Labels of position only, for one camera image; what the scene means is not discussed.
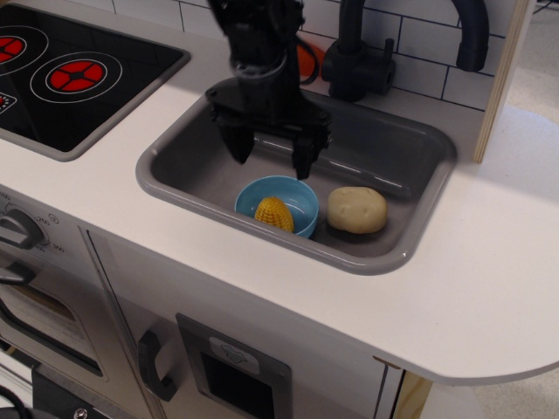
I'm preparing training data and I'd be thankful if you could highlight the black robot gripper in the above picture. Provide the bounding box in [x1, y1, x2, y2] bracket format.
[205, 70, 332, 180]

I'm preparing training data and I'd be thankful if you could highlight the yellow toy corn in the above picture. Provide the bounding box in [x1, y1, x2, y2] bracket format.
[254, 196, 294, 232]

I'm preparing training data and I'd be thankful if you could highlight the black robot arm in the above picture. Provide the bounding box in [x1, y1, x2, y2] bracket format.
[205, 1, 332, 180]

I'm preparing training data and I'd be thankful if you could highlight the light blue bowl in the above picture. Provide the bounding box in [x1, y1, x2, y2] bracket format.
[234, 175, 320, 238]

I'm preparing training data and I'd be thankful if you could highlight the grey plastic sink basin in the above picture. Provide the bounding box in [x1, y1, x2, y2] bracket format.
[136, 93, 456, 275]

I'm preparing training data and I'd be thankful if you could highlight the orange toy object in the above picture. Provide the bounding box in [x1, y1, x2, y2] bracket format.
[297, 44, 325, 78]

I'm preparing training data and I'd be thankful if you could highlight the dark grey toy faucet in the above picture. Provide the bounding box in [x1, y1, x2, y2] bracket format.
[321, 0, 489, 102]

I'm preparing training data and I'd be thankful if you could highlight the beige toy potato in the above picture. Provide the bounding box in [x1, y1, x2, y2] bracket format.
[327, 187, 388, 234]

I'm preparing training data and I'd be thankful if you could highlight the black toy stovetop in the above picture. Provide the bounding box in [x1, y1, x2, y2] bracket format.
[1, 3, 190, 161]

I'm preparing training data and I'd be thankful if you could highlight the grey dispenser panel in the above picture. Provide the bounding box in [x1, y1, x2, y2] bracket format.
[176, 313, 293, 419]

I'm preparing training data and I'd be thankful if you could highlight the wooden side panel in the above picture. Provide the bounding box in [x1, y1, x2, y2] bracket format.
[472, 0, 535, 164]

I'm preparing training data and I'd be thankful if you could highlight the grey oven knob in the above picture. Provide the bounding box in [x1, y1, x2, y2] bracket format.
[1, 209, 45, 250]

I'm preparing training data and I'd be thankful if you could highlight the toy oven door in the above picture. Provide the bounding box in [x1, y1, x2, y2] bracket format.
[1, 251, 151, 418]

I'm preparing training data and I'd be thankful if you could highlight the dark grey cabinet handle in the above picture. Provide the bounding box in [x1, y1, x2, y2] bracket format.
[137, 331, 176, 402]

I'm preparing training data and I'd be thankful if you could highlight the grey oven door handle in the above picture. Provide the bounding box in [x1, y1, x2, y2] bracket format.
[1, 263, 35, 285]

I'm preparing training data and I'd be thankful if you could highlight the black cable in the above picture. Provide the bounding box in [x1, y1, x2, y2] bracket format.
[0, 383, 31, 419]

